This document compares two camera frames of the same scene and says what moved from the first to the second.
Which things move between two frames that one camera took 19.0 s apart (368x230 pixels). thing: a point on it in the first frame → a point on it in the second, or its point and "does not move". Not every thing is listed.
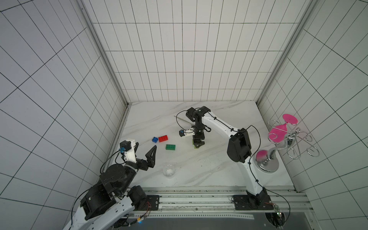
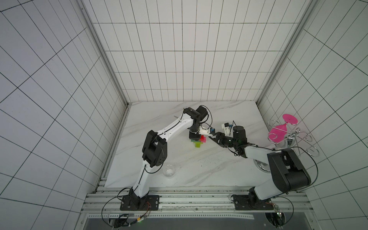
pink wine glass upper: x=290 y=119 does not move
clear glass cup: x=168 y=170 does not move
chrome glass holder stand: x=262 y=160 does not move
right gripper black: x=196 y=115 → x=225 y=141
